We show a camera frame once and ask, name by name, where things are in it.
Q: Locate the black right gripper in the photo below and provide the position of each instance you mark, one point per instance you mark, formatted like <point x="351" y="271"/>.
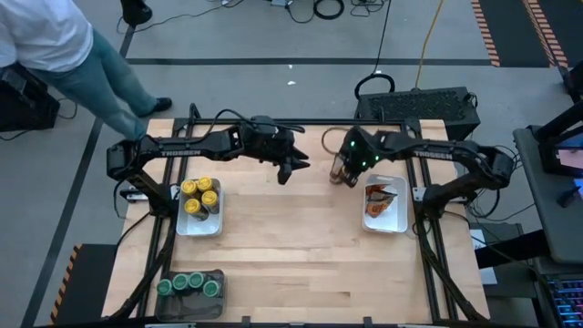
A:
<point x="362" y="150"/>

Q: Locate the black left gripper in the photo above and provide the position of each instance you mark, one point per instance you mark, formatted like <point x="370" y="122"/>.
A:
<point x="268" y="141"/>

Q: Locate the smoky grey translucent bin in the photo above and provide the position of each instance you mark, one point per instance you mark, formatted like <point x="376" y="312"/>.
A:
<point x="191" y="307"/>

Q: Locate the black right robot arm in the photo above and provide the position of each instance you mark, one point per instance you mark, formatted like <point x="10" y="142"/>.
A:
<point x="437" y="152"/>

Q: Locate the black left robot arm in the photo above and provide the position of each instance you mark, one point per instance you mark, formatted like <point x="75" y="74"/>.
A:
<point x="182" y="148"/>

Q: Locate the white plastic bin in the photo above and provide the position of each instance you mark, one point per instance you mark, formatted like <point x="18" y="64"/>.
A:
<point x="396" y="221"/>
<point x="200" y="228"/>

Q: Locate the black perforated computer case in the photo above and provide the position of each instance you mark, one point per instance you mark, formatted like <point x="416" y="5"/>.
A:
<point x="419" y="107"/>

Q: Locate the grey desk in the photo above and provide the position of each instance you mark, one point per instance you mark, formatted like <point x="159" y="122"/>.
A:
<point x="542" y="205"/>

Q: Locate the black mat orange striped edge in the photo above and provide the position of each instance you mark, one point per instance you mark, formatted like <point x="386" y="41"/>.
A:
<point x="569" y="18"/>
<point x="510" y="32"/>
<point x="91" y="282"/>

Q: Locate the black monitor stand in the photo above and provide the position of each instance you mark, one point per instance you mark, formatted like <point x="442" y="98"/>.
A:
<point x="562" y="120"/>

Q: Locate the black monitor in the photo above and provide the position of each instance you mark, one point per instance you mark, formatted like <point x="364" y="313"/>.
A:
<point x="569" y="157"/>

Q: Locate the black round stand base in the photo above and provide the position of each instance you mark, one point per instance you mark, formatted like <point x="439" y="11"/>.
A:
<point x="136" y="11"/>

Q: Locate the backlit rainbow keyboard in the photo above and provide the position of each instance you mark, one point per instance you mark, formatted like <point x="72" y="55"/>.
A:
<point x="567" y="300"/>

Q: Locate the black equipment case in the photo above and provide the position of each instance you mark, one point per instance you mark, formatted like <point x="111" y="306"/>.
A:
<point x="27" y="109"/>

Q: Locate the person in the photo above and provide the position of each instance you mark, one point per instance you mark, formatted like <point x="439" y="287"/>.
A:
<point x="45" y="36"/>

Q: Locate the black metal table frame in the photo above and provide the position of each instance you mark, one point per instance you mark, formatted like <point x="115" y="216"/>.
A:
<point x="328" y="121"/>

